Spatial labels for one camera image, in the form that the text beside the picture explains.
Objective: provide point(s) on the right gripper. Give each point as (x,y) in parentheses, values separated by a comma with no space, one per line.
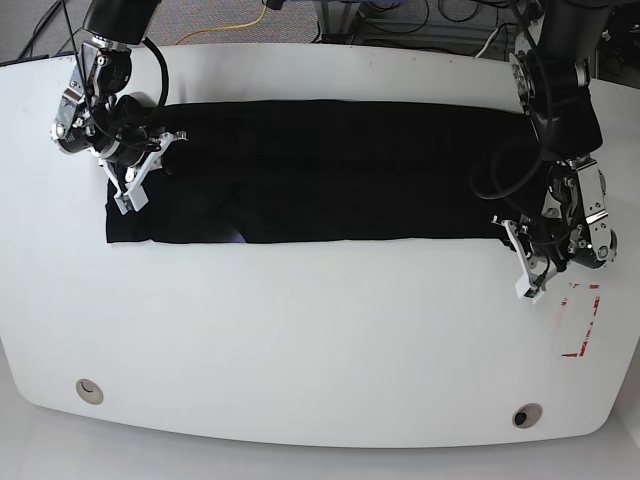
(130,185)

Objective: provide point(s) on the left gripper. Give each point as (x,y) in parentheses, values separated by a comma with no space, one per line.
(534,258)

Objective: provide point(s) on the black t-shirt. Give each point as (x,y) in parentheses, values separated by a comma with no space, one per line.
(325,170)

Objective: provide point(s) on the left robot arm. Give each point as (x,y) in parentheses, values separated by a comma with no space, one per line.
(561,197)

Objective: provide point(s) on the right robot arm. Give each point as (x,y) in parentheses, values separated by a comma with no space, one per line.
(93,117)

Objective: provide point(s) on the red tape rectangle marking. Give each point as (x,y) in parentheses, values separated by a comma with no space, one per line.
(579,309)

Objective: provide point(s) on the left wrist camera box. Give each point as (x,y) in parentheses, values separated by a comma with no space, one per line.
(525,290)

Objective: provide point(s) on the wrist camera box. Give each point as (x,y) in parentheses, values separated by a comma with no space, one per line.
(525,290)
(131,201)

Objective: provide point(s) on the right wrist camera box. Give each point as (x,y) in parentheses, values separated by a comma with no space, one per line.
(131,201)

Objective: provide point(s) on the right table cable grommet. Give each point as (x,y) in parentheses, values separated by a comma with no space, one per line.
(527,416)

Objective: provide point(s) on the table cable grommet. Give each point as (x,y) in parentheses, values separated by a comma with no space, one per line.
(527,416)
(89,392)

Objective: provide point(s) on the left table cable grommet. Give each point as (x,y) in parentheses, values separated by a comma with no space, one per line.
(89,392)

